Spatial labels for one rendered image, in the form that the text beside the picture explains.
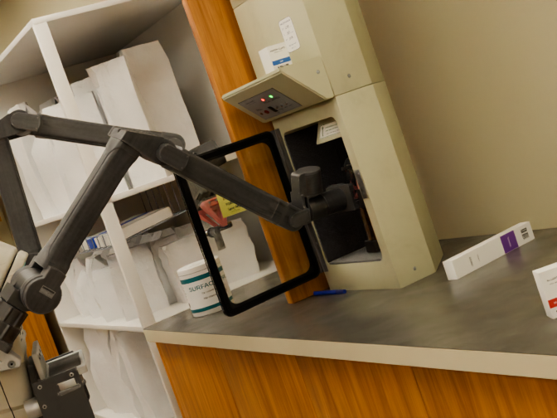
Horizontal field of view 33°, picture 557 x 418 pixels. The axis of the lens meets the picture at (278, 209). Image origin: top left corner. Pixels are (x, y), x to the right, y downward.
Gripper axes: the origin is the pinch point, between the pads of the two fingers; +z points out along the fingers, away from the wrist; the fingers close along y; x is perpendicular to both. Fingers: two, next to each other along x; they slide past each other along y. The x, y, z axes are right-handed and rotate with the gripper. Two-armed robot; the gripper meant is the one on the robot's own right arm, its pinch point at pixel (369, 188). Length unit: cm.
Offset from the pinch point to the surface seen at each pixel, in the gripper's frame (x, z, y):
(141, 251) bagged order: 6, -14, 125
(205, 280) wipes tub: 15, -23, 59
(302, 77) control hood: -29.9, -18.2, -13.3
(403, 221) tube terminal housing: 8.7, -3.4, -14.4
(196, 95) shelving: -44, 34, 144
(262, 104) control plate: -27.4, -17.9, 8.0
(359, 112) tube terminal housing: -18.8, -6.4, -13.9
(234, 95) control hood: -31.5, -22.2, 12.1
